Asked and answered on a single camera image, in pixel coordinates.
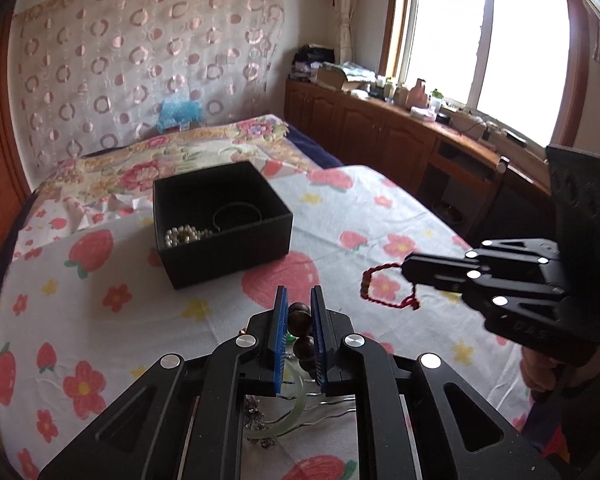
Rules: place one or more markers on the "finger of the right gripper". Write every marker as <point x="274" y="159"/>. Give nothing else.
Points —
<point x="520" y="254"/>
<point x="511" y="293"/>

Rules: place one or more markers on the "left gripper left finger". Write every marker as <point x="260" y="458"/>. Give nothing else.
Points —
<point x="183" y="419"/>

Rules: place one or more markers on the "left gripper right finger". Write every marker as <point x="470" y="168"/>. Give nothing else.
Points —
<point x="416" y="418"/>

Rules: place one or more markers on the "pale green jade bangle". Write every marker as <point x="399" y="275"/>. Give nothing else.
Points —
<point x="289" y="405"/>

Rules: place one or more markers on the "black jewelry box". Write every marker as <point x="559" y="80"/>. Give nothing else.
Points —
<point x="191" y="250"/>

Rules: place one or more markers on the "patterned silver bangle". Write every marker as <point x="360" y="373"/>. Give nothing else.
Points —
<point x="235" y="215"/>

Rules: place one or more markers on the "right hand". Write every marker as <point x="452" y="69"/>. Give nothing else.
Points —
<point x="540" y="374"/>

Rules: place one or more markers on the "purple flower brooch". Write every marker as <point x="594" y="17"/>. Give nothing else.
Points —
<point x="255" y="409"/>

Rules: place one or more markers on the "wooden sideboard cabinet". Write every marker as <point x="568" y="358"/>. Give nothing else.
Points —
<point x="476" y="192"/>

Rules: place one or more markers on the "strawberry flower bed sheet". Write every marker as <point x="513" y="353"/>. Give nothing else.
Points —
<point x="83" y="315"/>

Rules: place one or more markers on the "pink bottle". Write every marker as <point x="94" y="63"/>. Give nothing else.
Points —
<point x="417" y="96"/>

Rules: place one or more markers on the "floral quilt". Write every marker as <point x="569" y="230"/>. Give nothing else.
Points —
<point x="121" y="179"/>

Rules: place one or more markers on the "stack of books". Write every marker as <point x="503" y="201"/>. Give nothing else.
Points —
<point x="316" y="64"/>

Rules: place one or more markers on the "blue plastic bag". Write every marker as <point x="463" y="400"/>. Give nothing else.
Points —
<point x="178" y="115"/>

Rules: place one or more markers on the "pink circle patterned curtain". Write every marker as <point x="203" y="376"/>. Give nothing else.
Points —
<point x="94" y="74"/>

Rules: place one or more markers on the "window with wooden frame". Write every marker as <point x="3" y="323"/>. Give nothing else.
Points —
<point x="520" y="63"/>

